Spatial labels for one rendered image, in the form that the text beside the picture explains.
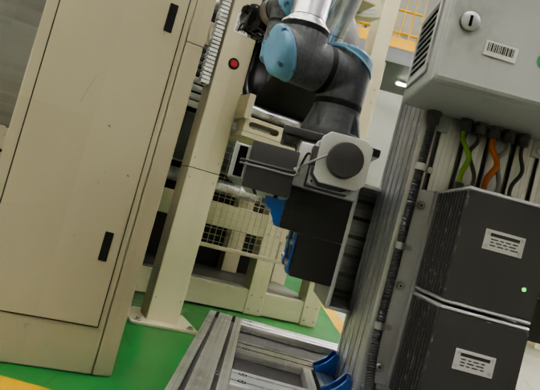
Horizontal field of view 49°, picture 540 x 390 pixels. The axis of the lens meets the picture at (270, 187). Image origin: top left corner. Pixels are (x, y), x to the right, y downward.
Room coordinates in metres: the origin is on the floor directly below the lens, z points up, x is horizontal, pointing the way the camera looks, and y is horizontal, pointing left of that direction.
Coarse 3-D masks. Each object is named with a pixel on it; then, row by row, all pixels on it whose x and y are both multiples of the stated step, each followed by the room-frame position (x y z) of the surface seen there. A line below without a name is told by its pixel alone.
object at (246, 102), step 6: (240, 96) 2.33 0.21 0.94; (246, 96) 2.26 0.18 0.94; (252, 96) 2.24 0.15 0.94; (240, 102) 2.31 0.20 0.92; (246, 102) 2.24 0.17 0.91; (252, 102) 2.24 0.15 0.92; (240, 108) 2.29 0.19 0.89; (246, 108) 2.23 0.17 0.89; (252, 108) 2.24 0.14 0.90; (240, 114) 2.27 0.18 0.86; (246, 114) 2.23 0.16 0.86; (234, 120) 2.36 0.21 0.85
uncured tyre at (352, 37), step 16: (352, 32) 2.29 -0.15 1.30; (256, 48) 2.63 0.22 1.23; (256, 64) 2.71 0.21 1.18; (256, 80) 2.72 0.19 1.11; (272, 80) 2.29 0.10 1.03; (256, 96) 2.41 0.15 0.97; (272, 96) 2.31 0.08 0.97; (288, 96) 2.28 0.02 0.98; (304, 96) 2.28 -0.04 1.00; (288, 112) 2.34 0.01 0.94; (304, 112) 2.34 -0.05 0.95
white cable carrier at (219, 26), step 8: (224, 0) 2.29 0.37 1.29; (224, 8) 2.29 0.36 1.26; (216, 16) 2.32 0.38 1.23; (224, 16) 2.29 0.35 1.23; (216, 24) 2.28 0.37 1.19; (224, 24) 2.29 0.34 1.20; (216, 32) 2.29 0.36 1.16; (216, 40) 2.31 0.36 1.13; (208, 48) 2.30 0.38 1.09; (216, 48) 2.29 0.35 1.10; (208, 56) 2.28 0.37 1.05; (208, 64) 2.29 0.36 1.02; (200, 72) 2.32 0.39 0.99; (208, 72) 2.29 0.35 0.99; (200, 80) 2.29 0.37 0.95; (208, 80) 2.30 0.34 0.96
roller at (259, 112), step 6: (258, 108) 2.29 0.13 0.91; (252, 114) 2.29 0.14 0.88; (258, 114) 2.29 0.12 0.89; (264, 114) 2.30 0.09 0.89; (270, 114) 2.31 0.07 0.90; (276, 114) 2.32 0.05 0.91; (282, 114) 2.34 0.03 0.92; (264, 120) 2.33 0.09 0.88; (270, 120) 2.32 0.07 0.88; (276, 120) 2.32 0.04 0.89; (282, 120) 2.33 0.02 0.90; (288, 120) 2.34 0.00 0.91; (294, 120) 2.35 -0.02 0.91
